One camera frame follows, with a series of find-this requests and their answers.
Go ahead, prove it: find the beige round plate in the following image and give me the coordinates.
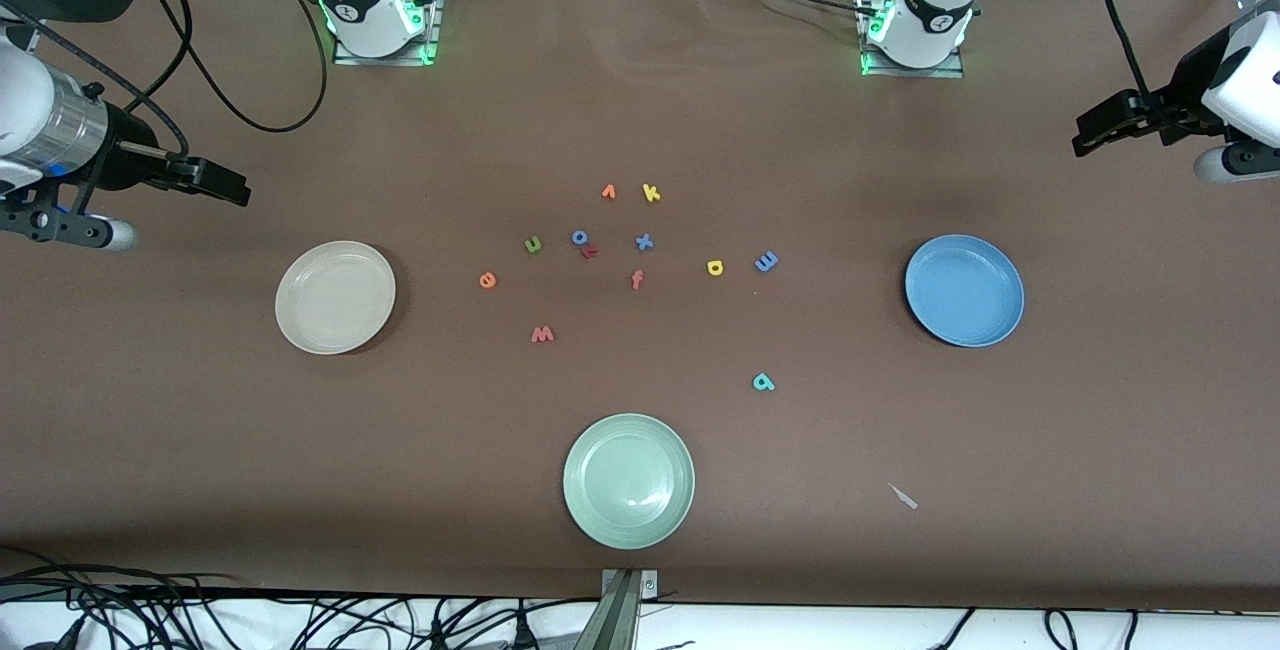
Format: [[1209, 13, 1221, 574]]
[[275, 240, 397, 356]]

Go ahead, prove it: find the blue round plate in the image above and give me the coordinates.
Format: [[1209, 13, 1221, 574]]
[[904, 234, 1026, 348]]

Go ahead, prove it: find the brown table cover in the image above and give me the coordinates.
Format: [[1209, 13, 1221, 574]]
[[0, 0, 1280, 613]]

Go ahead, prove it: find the green round plate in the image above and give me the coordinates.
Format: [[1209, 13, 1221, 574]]
[[562, 413, 696, 551]]

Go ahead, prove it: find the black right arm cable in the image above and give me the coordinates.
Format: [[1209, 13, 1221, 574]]
[[20, 0, 331, 156]]

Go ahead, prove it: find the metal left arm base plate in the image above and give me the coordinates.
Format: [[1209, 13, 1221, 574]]
[[858, 0, 966, 79]]

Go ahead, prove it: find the black cable tangle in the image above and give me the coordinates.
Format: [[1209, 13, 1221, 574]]
[[0, 545, 601, 650]]

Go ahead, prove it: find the metal table edge bracket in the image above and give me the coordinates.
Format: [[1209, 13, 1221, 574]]
[[600, 568, 659, 650]]

